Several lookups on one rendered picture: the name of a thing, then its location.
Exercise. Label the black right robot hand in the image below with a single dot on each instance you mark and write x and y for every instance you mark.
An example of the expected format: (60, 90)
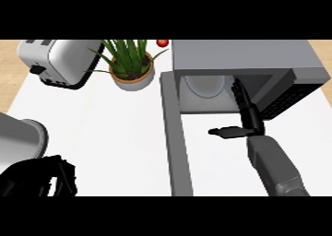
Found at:
(252, 115)

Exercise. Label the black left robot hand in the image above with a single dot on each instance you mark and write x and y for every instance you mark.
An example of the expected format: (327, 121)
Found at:
(37, 178)

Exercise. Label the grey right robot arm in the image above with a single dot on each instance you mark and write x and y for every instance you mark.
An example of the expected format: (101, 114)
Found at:
(274, 166)

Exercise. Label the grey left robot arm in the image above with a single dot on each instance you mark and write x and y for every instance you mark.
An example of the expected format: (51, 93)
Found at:
(14, 141)

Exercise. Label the grey microwave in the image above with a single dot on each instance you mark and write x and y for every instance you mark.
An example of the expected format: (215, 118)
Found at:
(250, 70)

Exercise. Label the grey microwave door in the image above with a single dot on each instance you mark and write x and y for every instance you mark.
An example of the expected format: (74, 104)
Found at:
(176, 135)

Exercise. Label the small red object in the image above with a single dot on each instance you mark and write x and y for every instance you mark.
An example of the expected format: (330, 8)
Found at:
(162, 42)

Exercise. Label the potted green plant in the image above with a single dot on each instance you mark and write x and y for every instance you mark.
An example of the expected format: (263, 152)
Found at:
(130, 64)

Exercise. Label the silver toaster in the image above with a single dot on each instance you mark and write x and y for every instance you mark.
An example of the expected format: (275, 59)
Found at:
(60, 61)

